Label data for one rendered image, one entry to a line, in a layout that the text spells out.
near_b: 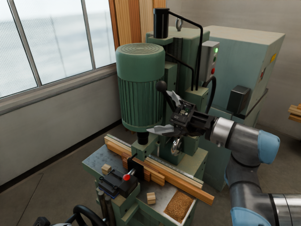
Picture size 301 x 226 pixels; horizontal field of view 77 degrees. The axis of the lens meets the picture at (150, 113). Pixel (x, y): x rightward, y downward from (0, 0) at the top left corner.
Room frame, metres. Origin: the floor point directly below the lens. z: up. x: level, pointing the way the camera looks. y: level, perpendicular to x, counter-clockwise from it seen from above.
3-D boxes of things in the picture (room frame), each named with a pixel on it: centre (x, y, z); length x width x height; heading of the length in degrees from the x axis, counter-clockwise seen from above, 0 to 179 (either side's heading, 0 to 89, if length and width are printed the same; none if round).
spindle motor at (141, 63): (0.68, 0.04, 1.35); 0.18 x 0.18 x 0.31
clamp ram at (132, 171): (0.59, 0.09, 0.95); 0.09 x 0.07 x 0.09; 55
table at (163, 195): (0.59, 0.09, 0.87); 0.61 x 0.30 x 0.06; 55
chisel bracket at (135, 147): (0.69, 0.02, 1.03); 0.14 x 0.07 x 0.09; 145
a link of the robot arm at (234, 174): (0.35, -0.25, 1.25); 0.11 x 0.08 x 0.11; 165
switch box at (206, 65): (0.86, -0.26, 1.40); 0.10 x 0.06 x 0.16; 145
